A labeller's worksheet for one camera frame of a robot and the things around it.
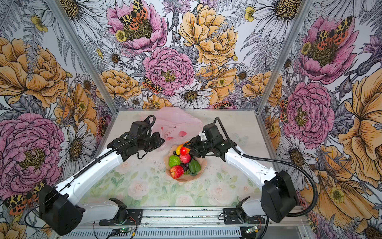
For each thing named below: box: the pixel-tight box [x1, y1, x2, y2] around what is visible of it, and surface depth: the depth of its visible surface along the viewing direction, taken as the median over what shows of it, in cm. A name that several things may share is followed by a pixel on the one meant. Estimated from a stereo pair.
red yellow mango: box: [180, 146, 191, 156], surface depth 78 cm
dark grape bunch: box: [179, 162, 190, 172], surface depth 87 cm
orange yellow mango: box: [175, 143, 185, 156], surface depth 91 cm
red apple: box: [170, 165, 185, 180], surface depth 82 cm
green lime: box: [168, 154, 182, 168], surface depth 87 cm
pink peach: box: [179, 153, 191, 164], surface depth 87 cm
